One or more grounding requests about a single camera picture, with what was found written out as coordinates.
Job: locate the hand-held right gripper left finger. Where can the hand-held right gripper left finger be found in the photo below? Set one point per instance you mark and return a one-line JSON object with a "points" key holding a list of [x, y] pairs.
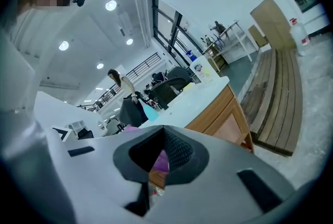
{"points": [[104, 160]]}

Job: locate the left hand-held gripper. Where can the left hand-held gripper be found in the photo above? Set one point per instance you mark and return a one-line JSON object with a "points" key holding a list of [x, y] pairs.
{"points": [[62, 134]]}

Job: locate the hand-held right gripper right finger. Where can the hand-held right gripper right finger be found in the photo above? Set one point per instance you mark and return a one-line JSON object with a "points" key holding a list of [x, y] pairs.
{"points": [[221, 186]]}

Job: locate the wooden cabinet door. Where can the wooden cabinet door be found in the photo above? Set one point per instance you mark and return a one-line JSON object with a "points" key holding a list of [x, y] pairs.
{"points": [[157, 178], [230, 126]]}

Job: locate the purple cloth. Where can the purple cloth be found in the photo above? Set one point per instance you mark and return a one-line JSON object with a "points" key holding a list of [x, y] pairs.
{"points": [[161, 163]]}

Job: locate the wooden sink cabinet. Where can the wooden sink cabinet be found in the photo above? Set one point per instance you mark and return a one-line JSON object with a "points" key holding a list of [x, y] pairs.
{"points": [[221, 103]]}

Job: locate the dark grey chair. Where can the dark grey chair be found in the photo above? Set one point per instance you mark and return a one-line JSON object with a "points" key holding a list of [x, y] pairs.
{"points": [[130, 113]]}

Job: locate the round ceiling light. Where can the round ceiling light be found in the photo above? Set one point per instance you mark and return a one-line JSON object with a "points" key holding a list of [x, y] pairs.
{"points": [[129, 41], [111, 5], [100, 66], [63, 45]]}

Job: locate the person's grey shirt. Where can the person's grey shirt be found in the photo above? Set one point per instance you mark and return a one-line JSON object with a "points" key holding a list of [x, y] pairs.
{"points": [[15, 66]]}

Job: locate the black armchair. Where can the black armchair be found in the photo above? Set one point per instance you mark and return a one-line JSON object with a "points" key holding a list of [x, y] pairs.
{"points": [[169, 87]]}

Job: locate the wooden slatted platform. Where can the wooden slatted platform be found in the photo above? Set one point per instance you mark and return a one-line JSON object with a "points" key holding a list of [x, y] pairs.
{"points": [[275, 103]]}

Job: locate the black mezzanine railing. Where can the black mezzanine railing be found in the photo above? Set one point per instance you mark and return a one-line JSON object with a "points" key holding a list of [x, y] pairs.
{"points": [[140, 66]]}

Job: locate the white bottle colourful label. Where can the white bottle colourful label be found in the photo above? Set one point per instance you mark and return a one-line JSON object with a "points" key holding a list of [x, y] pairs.
{"points": [[201, 70]]}

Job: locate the blue bottle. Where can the blue bottle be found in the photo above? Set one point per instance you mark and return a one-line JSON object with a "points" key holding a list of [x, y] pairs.
{"points": [[191, 56]]}

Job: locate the small cardboard sheet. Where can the small cardboard sheet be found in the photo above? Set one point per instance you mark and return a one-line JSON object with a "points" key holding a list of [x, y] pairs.
{"points": [[257, 35]]}

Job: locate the white metal table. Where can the white metal table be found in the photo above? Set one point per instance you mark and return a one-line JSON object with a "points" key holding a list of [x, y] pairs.
{"points": [[234, 27]]}

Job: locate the clear water jug red cap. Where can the clear water jug red cap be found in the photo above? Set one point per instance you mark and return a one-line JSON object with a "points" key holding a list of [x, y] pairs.
{"points": [[300, 35]]}

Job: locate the cardboard box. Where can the cardboard box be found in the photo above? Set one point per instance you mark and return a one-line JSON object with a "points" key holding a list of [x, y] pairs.
{"points": [[273, 22]]}

